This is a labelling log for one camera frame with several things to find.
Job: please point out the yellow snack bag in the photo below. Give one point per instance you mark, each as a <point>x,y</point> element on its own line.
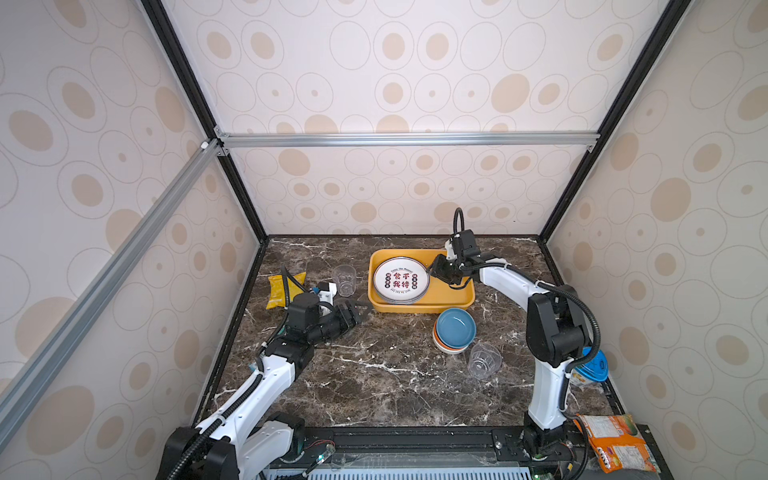
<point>277,296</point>

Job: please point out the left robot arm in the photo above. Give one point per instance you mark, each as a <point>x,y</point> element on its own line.
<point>240,408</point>

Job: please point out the horizontal aluminium rail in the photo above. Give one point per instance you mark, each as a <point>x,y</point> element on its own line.
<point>226,141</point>

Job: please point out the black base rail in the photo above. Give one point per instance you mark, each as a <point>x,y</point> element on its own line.
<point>434,453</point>

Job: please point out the orange white bowl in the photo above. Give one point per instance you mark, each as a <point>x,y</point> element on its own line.
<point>443,347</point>

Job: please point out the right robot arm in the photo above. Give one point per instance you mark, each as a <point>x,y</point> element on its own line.
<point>562,333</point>

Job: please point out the diagonal aluminium rail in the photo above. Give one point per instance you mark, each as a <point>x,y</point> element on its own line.
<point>49,359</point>

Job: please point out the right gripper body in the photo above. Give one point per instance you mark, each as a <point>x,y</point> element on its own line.
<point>462,261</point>

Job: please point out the clear cup right front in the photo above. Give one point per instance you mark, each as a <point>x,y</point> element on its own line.
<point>485,360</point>

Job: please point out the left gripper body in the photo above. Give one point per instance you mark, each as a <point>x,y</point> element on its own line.
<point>329,326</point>

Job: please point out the orange snack packet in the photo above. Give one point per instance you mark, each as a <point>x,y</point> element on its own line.
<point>617,443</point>

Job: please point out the yellow plastic bin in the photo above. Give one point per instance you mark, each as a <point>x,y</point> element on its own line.
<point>436,295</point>

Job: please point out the blue bowl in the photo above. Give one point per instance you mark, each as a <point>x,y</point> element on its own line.
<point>456,327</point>

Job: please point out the clear cup near bin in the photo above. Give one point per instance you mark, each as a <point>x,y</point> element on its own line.
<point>345,276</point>

